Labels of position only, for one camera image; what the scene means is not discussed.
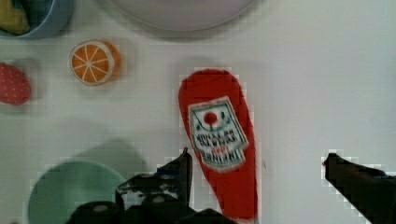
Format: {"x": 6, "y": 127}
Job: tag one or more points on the plush strawberry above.
{"x": 15, "y": 88}

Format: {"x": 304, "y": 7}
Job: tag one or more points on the plush orange half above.
{"x": 94, "y": 62}

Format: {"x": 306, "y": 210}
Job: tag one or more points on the yellow plush fries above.
{"x": 13, "y": 18}

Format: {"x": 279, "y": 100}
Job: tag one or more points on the blue bowl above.
{"x": 45, "y": 17}

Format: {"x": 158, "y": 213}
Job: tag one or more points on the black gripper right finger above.
{"x": 371, "y": 191}

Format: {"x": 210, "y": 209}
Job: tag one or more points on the lavender round plate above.
{"x": 183, "y": 15}

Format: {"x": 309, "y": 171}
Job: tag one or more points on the red plush ketchup bottle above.
{"x": 216, "y": 119}

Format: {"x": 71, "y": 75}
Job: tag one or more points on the green plastic cup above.
{"x": 64, "y": 187}

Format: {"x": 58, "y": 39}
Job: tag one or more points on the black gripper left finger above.
{"x": 172, "y": 179}

